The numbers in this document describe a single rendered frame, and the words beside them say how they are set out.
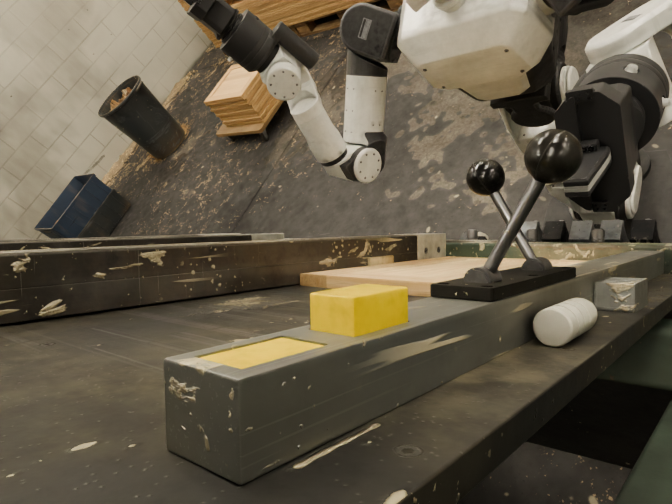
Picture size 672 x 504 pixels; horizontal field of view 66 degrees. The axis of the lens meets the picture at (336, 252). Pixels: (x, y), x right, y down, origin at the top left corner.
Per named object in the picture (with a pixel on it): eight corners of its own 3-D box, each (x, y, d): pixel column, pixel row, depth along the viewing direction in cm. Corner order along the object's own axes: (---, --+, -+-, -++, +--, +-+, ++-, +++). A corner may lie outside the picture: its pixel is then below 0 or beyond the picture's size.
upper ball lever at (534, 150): (506, 303, 41) (600, 145, 36) (486, 309, 38) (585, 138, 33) (467, 277, 43) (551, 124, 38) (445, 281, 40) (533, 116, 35)
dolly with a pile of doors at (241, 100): (302, 94, 412) (272, 53, 386) (270, 143, 394) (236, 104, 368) (255, 102, 454) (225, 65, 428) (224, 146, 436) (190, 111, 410)
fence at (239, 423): (663, 273, 91) (664, 251, 91) (240, 487, 19) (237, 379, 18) (631, 272, 94) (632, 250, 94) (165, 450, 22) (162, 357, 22)
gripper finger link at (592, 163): (556, 190, 45) (574, 156, 49) (596, 188, 43) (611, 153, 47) (553, 174, 44) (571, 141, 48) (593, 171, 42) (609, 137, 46)
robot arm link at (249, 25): (207, -20, 96) (259, 24, 102) (178, 23, 97) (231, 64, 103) (215, -27, 85) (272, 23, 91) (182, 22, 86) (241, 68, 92)
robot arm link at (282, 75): (239, 52, 102) (284, 88, 108) (234, 74, 94) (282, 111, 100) (274, 7, 97) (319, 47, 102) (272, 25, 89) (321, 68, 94)
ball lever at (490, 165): (567, 268, 49) (499, 152, 53) (554, 271, 46) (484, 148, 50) (532, 286, 51) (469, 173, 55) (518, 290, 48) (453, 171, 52)
